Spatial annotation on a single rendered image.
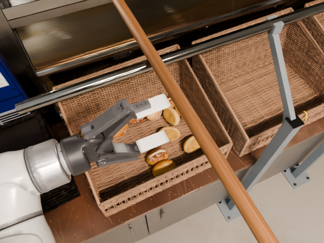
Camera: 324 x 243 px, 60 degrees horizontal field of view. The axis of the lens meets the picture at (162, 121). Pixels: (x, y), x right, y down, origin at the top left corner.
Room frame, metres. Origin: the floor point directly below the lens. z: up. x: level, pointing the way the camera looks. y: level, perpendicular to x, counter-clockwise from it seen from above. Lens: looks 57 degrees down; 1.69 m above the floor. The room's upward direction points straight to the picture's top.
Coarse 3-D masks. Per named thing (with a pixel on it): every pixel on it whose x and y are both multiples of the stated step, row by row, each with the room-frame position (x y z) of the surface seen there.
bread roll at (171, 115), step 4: (168, 108) 0.73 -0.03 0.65; (172, 108) 0.73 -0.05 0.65; (164, 112) 0.72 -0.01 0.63; (168, 112) 0.71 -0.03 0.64; (172, 112) 0.71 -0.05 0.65; (176, 112) 0.71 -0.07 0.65; (164, 116) 0.71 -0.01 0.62; (168, 116) 0.70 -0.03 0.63; (172, 116) 0.69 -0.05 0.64; (176, 116) 0.69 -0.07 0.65; (168, 120) 0.69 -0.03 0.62; (172, 120) 0.68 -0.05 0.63; (176, 120) 0.67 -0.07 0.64; (172, 124) 0.66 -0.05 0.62; (176, 124) 0.66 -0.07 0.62
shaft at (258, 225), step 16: (112, 0) 0.72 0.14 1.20; (128, 16) 0.64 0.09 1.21; (144, 32) 0.58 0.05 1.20; (144, 48) 0.52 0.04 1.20; (160, 64) 0.46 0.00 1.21; (160, 80) 0.43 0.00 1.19; (176, 96) 0.37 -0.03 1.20; (192, 112) 0.33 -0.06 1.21; (192, 128) 0.29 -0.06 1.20; (208, 144) 0.25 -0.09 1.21; (208, 160) 0.23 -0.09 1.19; (224, 160) 0.22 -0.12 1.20; (224, 176) 0.19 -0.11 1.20; (240, 192) 0.16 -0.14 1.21; (240, 208) 0.13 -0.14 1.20; (256, 208) 0.13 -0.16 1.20; (256, 224) 0.11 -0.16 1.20; (256, 240) 0.08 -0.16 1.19; (272, 240) 0.08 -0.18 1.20
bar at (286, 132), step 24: (264, 24) 0.65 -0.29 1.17; (192, 48) 0.55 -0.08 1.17; (216, 48) 0.58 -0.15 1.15; (120, 72) 0.47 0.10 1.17; (144, 72) 0.49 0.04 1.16; (48, 96) 0.39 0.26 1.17; (72, 96) 0.41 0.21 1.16; (288, 96) 0.52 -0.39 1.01; (288, 120) 0.47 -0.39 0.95; (264, 168) 0.45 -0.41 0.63
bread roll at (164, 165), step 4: (164, 160) 0.48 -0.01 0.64; (168, 160) 0.48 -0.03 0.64; (156, 164) 0.46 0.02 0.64; (160, 164) 0.45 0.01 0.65; (164, 164) 0.45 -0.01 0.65; (168, 164) 0.45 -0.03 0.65; (172, 164) 0.46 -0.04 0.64; (156, 168) 0.44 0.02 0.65; (160, 168) 0.44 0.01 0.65; (164, 168) 0.44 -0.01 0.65; (168, 168) 0.44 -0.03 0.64; (172, 168) 0.45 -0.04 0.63; (152, 172) 0.43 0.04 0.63; (156, 172) 0.43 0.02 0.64; (160, 172) 0.43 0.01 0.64
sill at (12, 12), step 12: (0, 0) 0.75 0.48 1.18; (12, 0) 0.75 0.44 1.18; (24, 0) 0.75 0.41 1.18; (36, 0) 0.75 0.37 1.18; (48, 0) 0.76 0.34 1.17; (60, 0) 0.77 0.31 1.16; (72, 0) 0.79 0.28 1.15; (12, 12) 0.71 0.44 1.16; (24, 12) 0.73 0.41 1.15; (36, 12) 0.74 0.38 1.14
